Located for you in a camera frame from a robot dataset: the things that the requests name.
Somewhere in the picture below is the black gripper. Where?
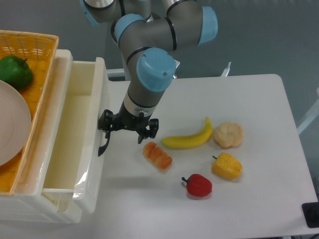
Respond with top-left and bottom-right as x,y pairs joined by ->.
98,104 -> 159,144

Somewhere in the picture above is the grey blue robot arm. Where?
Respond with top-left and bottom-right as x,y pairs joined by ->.
80,0 -> 218,141

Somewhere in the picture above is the white drawer cabinet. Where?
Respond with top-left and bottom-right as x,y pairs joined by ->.
0,49 -> 84,225

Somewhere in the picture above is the orange glazed bread loaf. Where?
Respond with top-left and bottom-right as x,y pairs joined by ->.
143,141 -> 173,173

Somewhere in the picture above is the yellow banana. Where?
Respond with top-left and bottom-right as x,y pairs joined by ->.
161,117 -> 213,149

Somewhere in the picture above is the red bell pepper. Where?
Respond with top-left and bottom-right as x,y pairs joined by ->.
181,174 -> 213,198

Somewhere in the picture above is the round bread roll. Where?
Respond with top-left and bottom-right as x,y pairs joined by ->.
213,121 -> 244,148

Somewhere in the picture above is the yellow bell pepper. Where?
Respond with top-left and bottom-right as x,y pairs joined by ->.
211,152 -> 243,180

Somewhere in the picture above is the beige plate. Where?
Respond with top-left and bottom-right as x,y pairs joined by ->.
0,81 -> 31,165

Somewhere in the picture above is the yellow wicker basket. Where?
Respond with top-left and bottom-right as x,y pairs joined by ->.
0,30 -> 59,196

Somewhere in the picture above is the green bell pepper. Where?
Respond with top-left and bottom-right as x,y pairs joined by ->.
0,55 -> 33,90

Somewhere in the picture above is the black device at edge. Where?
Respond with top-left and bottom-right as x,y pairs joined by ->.
302,202 -> 319,228

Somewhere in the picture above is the white frame bar right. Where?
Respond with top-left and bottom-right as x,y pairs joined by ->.
297,98 -> 319,135

